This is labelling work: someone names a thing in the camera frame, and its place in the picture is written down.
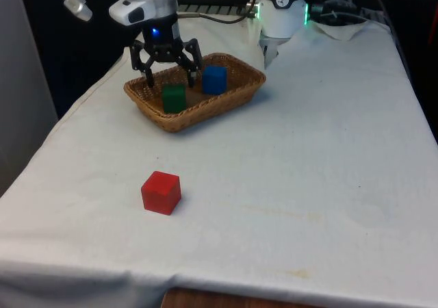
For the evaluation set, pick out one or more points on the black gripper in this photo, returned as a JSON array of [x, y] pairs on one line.
[[162, 46]]

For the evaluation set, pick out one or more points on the wicker basket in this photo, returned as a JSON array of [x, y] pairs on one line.
[[212, 111]]

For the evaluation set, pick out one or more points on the green cube block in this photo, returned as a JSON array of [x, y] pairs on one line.
[[174, 99]]

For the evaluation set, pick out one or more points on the blue cube block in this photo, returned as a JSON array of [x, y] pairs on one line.
[[214, 80]]

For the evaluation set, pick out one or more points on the red cube block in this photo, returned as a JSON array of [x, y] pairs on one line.
[[160, 193]]

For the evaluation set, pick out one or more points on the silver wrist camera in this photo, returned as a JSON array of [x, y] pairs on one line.
[[126, 11]]

